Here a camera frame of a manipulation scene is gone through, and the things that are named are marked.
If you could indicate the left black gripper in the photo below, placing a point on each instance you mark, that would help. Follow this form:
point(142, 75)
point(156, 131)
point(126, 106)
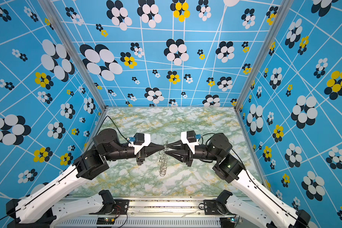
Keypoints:
point(151, 149)

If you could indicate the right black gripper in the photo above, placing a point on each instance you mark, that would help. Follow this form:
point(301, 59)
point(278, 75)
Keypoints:
point(185, 157)

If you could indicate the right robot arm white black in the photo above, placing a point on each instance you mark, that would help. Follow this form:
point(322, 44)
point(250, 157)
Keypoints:
point(267, 210)

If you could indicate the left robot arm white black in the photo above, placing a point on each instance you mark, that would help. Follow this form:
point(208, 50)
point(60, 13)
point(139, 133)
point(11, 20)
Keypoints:
point(43, 209)

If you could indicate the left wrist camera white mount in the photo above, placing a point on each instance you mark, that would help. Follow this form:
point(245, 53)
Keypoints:
point(138, 141)

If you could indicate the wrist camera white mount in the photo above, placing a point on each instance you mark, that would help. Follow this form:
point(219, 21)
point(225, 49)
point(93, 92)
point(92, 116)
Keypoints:
point(190, 140)
point(138, 141)

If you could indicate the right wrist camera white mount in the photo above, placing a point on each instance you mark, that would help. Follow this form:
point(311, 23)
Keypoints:
point(190, 140)

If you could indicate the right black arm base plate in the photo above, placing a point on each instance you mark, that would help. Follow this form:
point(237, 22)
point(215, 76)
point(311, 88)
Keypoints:
point(210, 208)

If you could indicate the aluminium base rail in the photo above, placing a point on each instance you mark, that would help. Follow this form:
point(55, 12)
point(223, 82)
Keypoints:
point(152, 213)

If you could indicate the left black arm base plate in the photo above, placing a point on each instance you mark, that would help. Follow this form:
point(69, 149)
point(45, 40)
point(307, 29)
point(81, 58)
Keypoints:
point(120, 207)

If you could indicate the left rear aluminium post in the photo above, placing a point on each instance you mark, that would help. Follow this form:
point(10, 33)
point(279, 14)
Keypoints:
point(63, 35)

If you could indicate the aluminium post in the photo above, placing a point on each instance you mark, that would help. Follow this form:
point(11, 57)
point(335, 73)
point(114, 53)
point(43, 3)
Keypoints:
point(63, 35)
point(271, 35)

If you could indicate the right rear aluminium post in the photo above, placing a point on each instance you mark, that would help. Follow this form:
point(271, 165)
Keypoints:
point(271, 35)

